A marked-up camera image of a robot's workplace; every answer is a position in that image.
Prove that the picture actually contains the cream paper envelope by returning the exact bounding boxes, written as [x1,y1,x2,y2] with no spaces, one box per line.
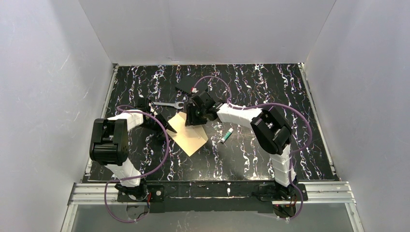
[168,112,208,157]

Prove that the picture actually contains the green glue stick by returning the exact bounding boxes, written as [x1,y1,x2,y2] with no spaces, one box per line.
[219,128,234,143]

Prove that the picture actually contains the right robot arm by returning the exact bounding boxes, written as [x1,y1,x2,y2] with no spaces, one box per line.
[185,91,297,200]

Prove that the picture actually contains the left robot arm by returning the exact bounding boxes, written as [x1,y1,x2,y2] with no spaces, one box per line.
[89,97,175,201]

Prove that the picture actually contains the silver open-end wrench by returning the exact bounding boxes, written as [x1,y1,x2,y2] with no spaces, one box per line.
[152,101,184,110]

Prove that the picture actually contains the black ribbed block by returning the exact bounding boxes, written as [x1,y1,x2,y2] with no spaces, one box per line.
[175,83,192,95]

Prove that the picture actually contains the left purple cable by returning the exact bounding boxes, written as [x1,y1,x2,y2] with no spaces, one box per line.
[104,105,170,223]

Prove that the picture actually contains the purple cable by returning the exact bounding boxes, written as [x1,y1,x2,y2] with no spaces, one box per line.
[193,75,313,221]
[104,105,170,223]

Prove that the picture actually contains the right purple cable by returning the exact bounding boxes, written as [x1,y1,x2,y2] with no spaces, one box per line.
[193,75,313,221]

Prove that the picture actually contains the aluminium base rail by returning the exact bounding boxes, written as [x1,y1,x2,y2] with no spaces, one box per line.
[61,180,364,232]

